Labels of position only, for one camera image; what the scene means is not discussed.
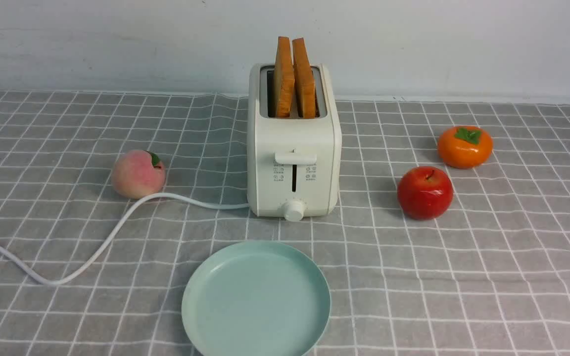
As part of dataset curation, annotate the grey checked tablecloth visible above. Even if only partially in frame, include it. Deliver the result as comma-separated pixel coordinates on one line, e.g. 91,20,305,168
0,91,570,356

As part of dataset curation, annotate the pink peach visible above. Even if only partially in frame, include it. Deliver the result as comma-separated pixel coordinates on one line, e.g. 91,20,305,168
111,150,167,200

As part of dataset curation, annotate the light green round plate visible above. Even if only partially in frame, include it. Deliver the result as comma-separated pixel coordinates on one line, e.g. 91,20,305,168
181,240,331,356

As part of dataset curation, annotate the red apple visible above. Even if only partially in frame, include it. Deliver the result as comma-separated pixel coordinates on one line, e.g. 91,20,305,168
397,165,453,221

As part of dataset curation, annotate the orange persimmon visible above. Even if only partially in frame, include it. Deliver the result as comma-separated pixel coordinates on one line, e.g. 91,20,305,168
437,126,493,169

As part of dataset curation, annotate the white two-slot toaster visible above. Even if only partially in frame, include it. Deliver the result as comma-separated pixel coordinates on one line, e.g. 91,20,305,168
246,63,342,222

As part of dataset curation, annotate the white power cable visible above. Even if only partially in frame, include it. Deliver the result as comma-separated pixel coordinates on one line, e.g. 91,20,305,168
0,192,250,286

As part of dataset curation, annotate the toasted bread slice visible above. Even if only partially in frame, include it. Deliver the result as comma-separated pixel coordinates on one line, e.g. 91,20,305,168
292,38,317,119
272,36,295,119

